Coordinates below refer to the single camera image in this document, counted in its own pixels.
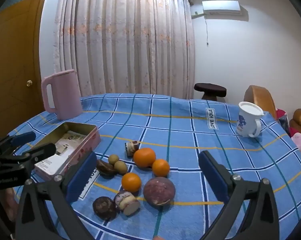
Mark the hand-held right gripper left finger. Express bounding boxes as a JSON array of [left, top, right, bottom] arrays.
[[15, 151, 98, 240]]

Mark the pink floral curtain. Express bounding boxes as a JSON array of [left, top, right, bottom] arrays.
[[53, 0, 196, 99]]

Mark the air conditioner cable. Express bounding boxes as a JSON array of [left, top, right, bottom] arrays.
[[205, 17, 210, 47]]

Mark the wooden chair back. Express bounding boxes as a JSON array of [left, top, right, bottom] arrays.
[[244, 85, 277, 119]]

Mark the printed paper leaflet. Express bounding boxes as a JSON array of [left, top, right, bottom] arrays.
[[55, 130, 87, 155]]

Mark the white paper packet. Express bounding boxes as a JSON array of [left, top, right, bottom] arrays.
[[34, 154, 73, 175]]

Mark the dark brown round fruit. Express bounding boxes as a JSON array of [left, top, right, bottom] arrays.
[[93, 196, 117, 221]]

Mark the dark round stool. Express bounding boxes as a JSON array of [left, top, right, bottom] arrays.
[[194, 83, 227, 100]]

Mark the white air conditioner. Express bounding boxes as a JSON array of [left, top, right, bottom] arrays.
[[191, 0, 249, 22]]

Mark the dark brown oblong fruit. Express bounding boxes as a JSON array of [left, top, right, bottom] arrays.
[[96, 159, 118, 177]]

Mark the wooden door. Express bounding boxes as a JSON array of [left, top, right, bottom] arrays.
[[0, 0, 45, 140]]

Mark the small orange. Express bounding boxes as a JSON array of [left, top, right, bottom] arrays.
[[121, 172, 142, 193], [152, 159, 170, 178]]

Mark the small brown-capped jar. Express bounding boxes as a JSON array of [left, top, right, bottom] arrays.
[[125, 141, 140, 157]]

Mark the pink plastic jug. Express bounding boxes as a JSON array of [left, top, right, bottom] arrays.
[[41, 69, 83, 120]]

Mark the large cut taro piece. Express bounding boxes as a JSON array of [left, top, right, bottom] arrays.
[[114, 190, 141, 216]]

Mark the white mug with blue print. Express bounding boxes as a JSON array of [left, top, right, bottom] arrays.
[[235, 101, 264, 138]]

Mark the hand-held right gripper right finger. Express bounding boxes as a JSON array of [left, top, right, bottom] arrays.
[[198, 151, 287, 240]]

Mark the purple round fruit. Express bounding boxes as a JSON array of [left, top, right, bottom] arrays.
[[143, 177, 176, 207]]

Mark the pink metal tin box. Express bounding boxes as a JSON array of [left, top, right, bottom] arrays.
[[26, 122, 101, 182]]

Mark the blue checked tablecloth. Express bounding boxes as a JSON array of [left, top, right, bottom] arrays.
[[0, 93, 301, 240]]

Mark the large orange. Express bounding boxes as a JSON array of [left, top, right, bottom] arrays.
[[133, 148, 156, 168]]

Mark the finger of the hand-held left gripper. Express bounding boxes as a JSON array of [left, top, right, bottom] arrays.
[[0, 131, 37, 155], [0, 143, 56, 167]]

